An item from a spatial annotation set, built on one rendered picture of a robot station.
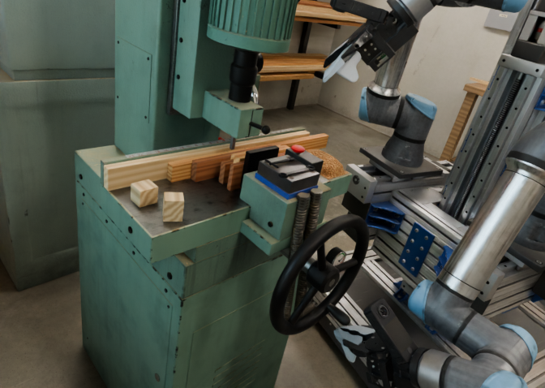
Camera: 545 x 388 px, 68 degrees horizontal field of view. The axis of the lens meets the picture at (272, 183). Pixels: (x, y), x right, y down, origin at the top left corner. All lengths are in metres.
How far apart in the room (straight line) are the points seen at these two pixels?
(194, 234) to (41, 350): 1.09
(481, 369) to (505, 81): 0.91
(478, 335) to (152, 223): 0.62
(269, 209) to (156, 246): 0.23
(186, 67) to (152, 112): 0.16
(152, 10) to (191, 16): 0.10
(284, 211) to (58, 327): 1.24
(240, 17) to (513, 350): 0.76
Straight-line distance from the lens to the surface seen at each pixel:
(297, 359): 1.78
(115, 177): 0.87
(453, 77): 4.25
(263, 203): 0.83
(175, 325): 0.97
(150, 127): 1.08
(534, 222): 1.29
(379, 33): 0.90
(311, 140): 1.19
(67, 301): 1.94
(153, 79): 1.04
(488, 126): 1.47
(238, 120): 0.90
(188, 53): 0.98
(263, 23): 0.83
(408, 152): 1.53
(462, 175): 1.52
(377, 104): 1.47
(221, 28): 0.85
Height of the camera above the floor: 1.35
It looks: 27 degrees down
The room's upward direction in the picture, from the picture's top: 12 degrees clockwise
